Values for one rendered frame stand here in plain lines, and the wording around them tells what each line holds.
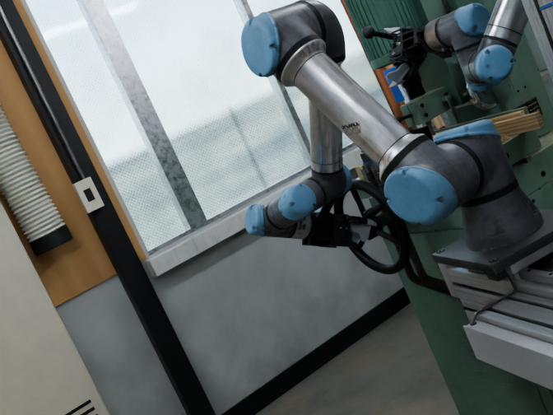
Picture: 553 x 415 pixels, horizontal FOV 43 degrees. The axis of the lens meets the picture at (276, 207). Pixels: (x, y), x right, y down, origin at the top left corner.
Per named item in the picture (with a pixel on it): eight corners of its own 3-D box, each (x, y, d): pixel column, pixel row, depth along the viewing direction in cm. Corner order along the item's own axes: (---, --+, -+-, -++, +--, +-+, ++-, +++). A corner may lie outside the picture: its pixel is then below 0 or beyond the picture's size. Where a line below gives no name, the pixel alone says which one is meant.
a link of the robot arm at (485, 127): (528, 170, 134) (502, 104, 132) (491, 198, 126) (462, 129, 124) (477, 181, 144) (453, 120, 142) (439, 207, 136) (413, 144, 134)
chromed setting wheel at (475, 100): (474, 117, 202) (457, 77, 201) (500, 101, 208) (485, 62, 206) (481, 114, 200) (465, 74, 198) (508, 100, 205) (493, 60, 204)
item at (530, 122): (378, 165, 234) (374, 154, 234) (383, 162, 235) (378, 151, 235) (540, 128, 176) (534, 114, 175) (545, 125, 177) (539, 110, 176)
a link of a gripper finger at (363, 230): (375, 243, 182) (346, 240, 178) (375, 220, 183) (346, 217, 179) (383, 242, 179) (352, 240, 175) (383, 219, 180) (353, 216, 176)
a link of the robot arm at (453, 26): (476, 42, 154) (462, 5, 153) (443, 55, 164) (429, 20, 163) (499, 31, 158) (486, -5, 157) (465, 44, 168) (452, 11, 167)
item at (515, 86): (491, 106, 206) (476, 68, 204) (506, 98, 209) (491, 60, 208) (516, 99, 198) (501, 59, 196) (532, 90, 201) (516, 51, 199)
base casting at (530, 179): (380, 235, 224) (369, 210, 223) (494, 164, 251) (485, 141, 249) (483, 227, 185) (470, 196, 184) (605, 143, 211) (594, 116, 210)
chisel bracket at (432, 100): (410, 132, 209) (398, 106, 208) (441, 115, 216) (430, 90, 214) (426, 128, 203) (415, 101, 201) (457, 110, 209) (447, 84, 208)
